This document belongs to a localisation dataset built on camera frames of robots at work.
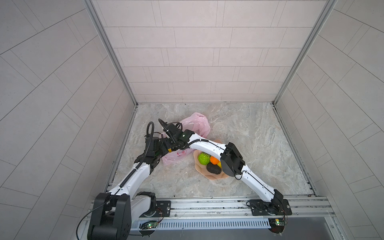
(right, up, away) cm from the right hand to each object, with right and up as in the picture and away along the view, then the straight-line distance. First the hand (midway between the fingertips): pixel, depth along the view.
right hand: (165, 142), depth 92 cm
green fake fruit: (+24, -7, -11) cm, 27 cm away
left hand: (+3, 0, -4) cm, 5 cm away
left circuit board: (-1, -32, -27) cm, 41 cm away
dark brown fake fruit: (+29, -12, -13) cm, 34 cm away
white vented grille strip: (+27, -33, -24) cm, 49 cm away
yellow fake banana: (+5, -3, -10) cm, 11 cm away
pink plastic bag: (+20, +12, +5) cm, 23 cm away
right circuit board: (+57, -34, -24) cm, 71 cm away
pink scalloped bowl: (+23, -13, -11) cm, 28 cm away
